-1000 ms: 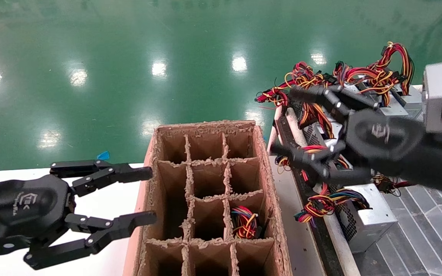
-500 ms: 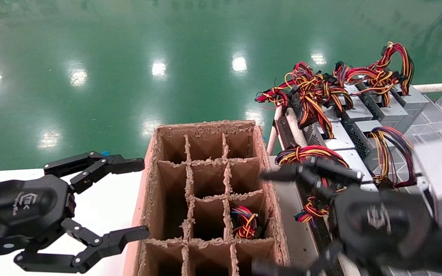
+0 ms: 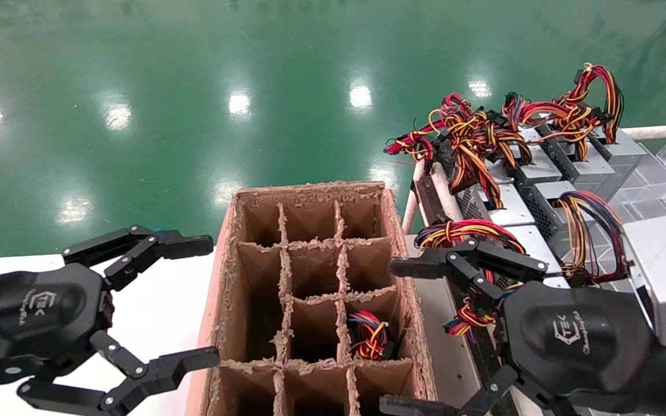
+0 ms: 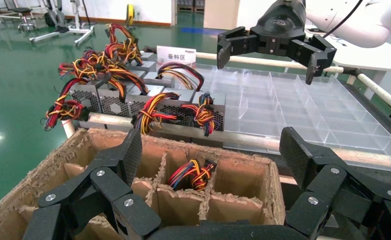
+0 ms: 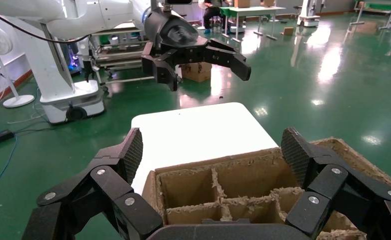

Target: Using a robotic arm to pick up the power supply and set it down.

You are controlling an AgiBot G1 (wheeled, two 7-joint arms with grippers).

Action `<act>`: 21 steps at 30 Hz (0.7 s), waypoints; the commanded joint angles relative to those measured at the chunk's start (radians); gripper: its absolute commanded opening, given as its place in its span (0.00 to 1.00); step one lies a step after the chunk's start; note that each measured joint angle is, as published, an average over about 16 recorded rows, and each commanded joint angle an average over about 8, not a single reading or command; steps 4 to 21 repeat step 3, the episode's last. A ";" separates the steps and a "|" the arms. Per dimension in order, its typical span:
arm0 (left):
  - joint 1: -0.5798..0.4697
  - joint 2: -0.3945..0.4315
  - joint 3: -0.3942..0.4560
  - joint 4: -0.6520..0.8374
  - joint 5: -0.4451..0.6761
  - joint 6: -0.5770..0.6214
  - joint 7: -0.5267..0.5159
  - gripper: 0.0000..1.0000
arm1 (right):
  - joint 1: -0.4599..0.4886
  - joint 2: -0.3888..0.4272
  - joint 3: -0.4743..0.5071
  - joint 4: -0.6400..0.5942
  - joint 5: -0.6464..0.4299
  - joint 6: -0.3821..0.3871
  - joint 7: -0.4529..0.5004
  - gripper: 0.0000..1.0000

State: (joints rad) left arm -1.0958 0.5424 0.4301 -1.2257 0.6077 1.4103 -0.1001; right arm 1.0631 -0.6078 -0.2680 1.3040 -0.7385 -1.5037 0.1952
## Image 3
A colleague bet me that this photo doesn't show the white rounded-corner table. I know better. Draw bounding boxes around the white rounded-corner table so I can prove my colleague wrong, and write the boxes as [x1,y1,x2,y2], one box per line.
[0,246,218,416]

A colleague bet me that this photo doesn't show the power supply with coiled wires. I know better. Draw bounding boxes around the power supply with coiled wires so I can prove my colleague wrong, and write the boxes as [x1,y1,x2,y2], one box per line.
[346,309,395,362]

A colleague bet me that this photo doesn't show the silver power supply fan grille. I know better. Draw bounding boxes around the silver power supply fan grille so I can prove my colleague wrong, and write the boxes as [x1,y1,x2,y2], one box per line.
[564,62,650,200]

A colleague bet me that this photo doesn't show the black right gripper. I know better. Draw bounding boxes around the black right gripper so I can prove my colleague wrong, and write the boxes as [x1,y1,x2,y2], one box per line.
[379,238,661,416]

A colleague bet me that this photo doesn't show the silver power supply colourful wires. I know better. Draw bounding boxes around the silver power supply colourful wires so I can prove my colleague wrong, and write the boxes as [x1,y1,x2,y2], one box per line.
[384,92,513,185]
[414,218,563,284]
[527,181,638,288]
[504,90,617,194]
[449,136,536,227]
[443,272,571,341]
[483,110,563,187]

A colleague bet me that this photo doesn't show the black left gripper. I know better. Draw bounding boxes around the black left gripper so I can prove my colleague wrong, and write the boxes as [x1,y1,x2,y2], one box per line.
[0,225,220,416]

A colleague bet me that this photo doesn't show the brown cardboard box with dividers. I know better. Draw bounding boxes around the brown cardboard box with dividers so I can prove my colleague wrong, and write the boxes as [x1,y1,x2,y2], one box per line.
[186,181,441,416]

